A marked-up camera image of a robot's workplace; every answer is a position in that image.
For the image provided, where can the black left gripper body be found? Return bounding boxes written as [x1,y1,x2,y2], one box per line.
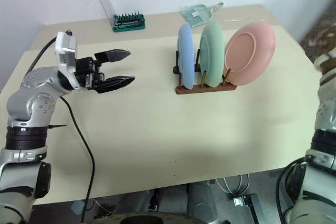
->
[74,56,108,91]

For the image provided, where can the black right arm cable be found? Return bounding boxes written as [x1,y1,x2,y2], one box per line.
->
[275,157,310,221]

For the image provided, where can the pink plate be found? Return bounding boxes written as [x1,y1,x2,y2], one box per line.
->
[223,23,277,86]

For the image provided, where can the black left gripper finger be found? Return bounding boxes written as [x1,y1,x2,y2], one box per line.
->
[93,49,131,65]
[91,76,135,94]

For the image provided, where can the clear plastic case cover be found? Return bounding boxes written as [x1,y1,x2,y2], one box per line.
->
[98,0,116,27]

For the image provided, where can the black metal bracket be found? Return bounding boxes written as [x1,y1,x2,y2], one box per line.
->
[228,194,262,224]

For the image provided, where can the green plate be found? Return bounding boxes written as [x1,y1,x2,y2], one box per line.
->
[199,22,225,88]

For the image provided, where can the white cable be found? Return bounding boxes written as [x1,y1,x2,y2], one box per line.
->
[215,174,250,196]

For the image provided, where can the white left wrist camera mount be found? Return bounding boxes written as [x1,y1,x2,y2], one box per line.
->
[54,31,82,91]

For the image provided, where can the clear plastic strip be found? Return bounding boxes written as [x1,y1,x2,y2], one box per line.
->
[222,17,266,23]

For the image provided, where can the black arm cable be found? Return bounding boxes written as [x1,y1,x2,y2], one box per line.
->
[275,157,310,221]
[29,39,96,223]

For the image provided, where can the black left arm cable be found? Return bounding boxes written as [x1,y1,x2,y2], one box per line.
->
[29,39,96,223]

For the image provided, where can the wooden dish rack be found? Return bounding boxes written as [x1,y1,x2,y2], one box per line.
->
[173,48,238,95]

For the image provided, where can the green screwdriver bit set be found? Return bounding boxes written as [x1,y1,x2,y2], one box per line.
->
[112,11,146,33]

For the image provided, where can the blue plate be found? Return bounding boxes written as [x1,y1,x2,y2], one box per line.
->
[177,23,196,90]

